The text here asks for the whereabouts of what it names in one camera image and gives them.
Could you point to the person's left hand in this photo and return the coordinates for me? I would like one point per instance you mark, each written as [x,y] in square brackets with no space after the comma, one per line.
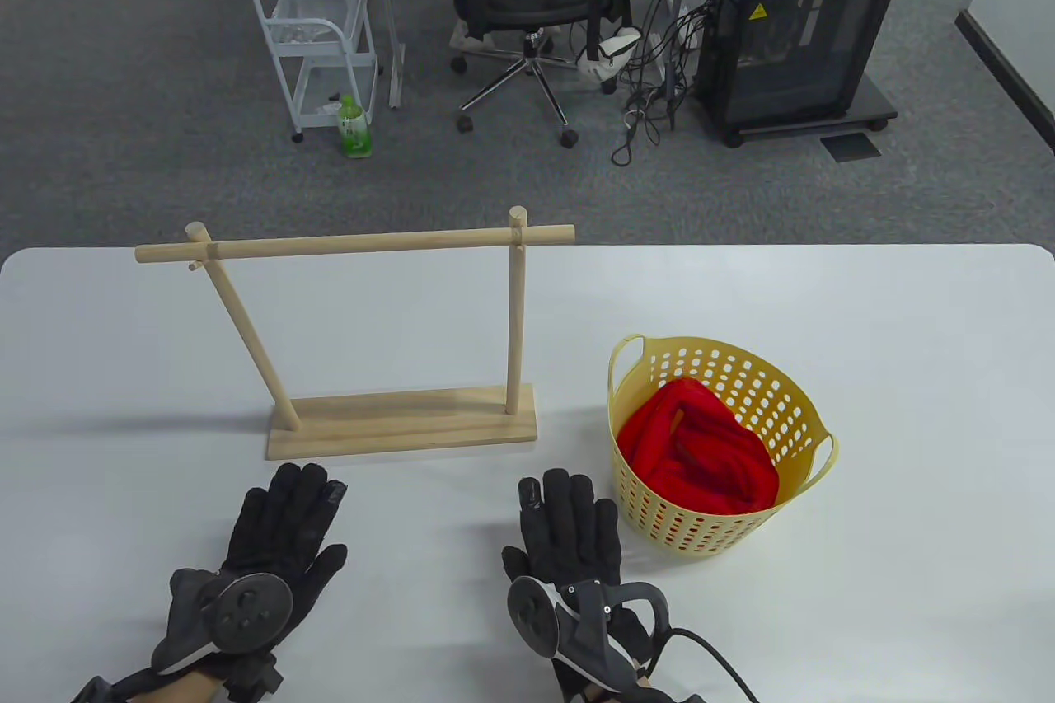
[280,530]

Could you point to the person's right hand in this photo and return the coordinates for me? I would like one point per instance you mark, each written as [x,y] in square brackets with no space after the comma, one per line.
[569,538]

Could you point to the grey hand controller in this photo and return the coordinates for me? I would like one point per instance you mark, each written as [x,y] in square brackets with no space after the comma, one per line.
[247,612]
[532,616]

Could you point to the red towel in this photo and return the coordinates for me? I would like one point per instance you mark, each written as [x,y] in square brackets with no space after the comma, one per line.
[700,447]

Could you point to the wooden towel rack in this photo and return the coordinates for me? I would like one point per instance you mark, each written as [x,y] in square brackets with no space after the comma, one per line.
[371,245]

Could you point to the yellow perforated plastic basket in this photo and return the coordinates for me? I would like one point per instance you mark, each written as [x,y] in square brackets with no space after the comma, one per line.
[628,390]

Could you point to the green plastic bottle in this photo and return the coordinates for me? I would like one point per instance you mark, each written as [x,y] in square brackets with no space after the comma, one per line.
[356,134]

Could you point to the white rolling cart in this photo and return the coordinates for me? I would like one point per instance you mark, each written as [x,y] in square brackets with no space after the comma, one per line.
[313,50]

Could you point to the black floor plate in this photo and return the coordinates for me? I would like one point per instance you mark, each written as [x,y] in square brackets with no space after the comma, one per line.
[849,147]

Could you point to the clear plastic bag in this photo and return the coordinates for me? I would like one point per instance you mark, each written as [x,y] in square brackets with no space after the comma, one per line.
[317,15]

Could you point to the black wheeled tower stand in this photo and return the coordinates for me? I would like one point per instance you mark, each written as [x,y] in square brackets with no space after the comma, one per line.
[874,110]

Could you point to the black computer tower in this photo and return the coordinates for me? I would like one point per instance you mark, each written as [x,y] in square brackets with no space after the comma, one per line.
[791,44]

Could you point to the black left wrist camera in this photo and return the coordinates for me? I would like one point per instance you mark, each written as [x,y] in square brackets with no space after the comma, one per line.
[107,691]

